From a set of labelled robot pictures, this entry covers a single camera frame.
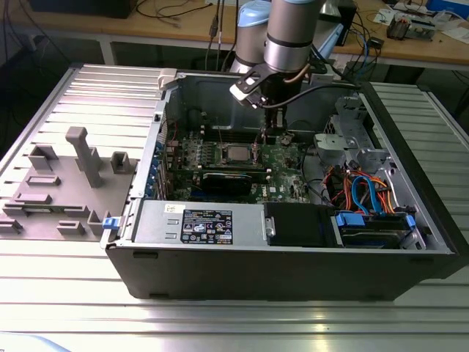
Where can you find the silver CPU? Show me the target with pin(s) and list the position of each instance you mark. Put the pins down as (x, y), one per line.
(240, 153)

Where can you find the metal locking lever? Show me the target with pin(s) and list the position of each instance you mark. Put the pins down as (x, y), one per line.
(221, 141)

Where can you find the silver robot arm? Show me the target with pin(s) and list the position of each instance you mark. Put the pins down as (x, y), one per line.
(289, 36)

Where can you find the CPU cooler heat sink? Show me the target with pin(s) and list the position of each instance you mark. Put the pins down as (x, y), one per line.
(397, 27)

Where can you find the black plastic drive cover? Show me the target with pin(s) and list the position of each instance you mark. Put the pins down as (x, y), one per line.
(293, 223)

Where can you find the white paper tag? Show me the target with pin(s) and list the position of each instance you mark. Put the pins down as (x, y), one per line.
(339, 69)

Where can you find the green motherboard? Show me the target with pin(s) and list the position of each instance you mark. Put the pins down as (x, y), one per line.
(286, 176)

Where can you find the small black adapter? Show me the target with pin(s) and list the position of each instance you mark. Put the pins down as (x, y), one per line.
(375, 42)

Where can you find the black NVIDIA graphics card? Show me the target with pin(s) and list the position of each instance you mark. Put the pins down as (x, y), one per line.
(227, 183)

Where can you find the white paper sheet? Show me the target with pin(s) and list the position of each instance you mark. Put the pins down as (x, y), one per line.
(383, 16)
(454, 33)

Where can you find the silver metal drive cage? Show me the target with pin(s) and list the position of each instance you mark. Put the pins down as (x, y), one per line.
(381, 172)

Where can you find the hard disk in blue carrier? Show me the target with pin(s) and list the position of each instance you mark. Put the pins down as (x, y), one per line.
(353, 220)

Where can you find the grey electronic device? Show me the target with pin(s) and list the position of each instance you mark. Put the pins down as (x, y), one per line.
(421, 29)

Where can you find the wooden desk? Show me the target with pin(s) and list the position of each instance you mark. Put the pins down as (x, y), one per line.
(128, 25)

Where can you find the black PC case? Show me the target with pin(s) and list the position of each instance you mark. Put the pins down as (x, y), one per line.
(256, 271)

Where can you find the grey power supply unit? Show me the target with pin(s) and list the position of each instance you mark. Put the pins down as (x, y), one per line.
(157, 227)

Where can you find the blue cardboard box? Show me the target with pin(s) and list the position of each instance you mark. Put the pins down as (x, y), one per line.
(450, 4)

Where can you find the blue plastic clip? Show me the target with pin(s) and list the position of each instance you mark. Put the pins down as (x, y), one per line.
(111, 223)

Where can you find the black box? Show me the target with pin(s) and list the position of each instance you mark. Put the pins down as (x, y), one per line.
(73, 7)

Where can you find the grey parts rack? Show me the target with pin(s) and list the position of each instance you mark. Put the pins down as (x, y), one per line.
(66, 183)

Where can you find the green RAM stick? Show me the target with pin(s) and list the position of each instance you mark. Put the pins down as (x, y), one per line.
(44, 210)

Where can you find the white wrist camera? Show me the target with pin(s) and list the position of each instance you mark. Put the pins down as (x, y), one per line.
(247, 88)

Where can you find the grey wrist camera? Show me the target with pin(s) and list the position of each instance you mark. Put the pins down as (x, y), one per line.
(321, 73)

